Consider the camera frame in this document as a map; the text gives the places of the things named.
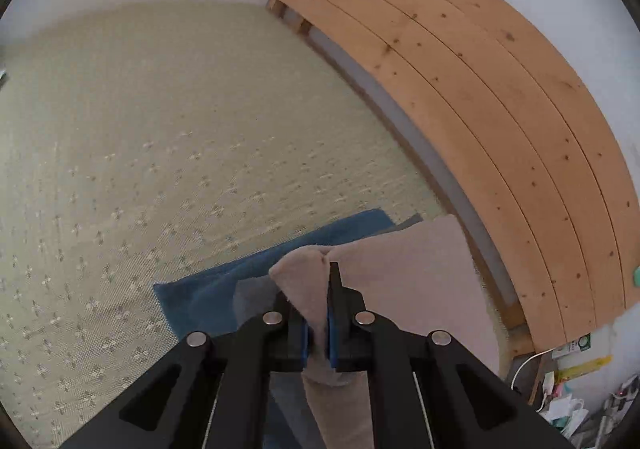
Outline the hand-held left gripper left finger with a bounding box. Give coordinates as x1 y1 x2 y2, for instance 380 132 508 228
60 294 313 449

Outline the folded teal cloth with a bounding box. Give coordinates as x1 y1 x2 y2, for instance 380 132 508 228
152 209 396 345

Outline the white paper bag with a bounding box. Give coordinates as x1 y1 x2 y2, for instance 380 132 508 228
542 394 591 436

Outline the green and white box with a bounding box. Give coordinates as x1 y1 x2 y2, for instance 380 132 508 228
552 334 593 360

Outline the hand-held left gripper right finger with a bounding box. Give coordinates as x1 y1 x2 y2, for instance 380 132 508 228
327 261 576 449

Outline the wooden slatted headboard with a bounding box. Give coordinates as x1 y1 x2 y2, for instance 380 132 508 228
266 0 640 365

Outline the white charging cable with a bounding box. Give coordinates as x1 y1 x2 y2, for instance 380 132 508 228
510 348 556 392

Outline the beige t-shirt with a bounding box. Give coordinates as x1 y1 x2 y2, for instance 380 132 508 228
268 214 501 449

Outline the yellow packet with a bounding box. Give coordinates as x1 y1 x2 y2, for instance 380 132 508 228
557 354 613 381

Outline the folded grey cloth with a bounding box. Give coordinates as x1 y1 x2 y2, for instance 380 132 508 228
232 213 426 449

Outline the woven patterned bed mat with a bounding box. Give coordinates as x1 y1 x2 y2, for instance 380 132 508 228
0 1 451 449

